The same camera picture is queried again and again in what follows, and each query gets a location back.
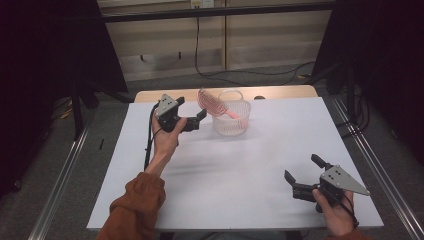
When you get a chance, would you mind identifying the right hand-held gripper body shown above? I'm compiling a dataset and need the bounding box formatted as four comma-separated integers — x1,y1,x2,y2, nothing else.
313,164,371,214

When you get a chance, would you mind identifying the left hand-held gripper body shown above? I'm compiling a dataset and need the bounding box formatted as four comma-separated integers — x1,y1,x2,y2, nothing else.
155,93,188,134

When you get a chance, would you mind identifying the pink hairbrush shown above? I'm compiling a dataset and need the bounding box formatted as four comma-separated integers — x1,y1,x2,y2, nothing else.
196,87,248,126

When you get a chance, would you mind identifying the white plastic basket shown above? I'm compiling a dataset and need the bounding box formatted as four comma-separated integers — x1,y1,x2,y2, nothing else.
211,89,252,137

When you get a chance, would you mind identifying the person's left hand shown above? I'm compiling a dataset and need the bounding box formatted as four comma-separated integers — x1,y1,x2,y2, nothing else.
152,114,188,158

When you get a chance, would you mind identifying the person's right hand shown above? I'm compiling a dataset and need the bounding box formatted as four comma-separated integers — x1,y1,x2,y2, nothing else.
312,188,359,237

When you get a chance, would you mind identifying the wooden table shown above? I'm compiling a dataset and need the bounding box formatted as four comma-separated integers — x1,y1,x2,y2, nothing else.
134,84,319,104

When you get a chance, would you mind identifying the white table sheet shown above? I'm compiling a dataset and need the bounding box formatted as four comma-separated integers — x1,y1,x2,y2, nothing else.
86,97,384,231

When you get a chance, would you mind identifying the black metal stand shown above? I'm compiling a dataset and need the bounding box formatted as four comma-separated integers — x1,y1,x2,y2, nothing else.
344,63,358,124
71,79,99,141

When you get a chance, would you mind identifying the black curtain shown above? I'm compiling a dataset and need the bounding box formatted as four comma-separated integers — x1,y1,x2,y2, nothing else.
0,0,129,198
313,0,424,164

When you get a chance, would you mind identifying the black horizontal bar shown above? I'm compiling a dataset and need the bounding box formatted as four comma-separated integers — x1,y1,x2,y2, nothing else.
99,2,336,24

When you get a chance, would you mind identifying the right hand-held gripper cable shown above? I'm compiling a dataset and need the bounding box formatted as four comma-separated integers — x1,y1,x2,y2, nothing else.
328,189,360,229

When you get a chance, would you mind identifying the aluminium floor rail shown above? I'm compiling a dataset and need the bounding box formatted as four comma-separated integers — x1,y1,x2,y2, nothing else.
28,119,93,240
331,96,424,240

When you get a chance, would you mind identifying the black floor cable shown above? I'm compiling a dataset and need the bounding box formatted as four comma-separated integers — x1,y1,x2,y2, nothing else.
194,16,316,87

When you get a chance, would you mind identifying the bundle of black cables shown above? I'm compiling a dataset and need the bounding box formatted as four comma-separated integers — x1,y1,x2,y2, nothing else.
336,93,371,138

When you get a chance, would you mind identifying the white wall outlet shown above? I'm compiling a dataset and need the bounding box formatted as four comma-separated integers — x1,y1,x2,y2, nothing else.
190,0,215,9

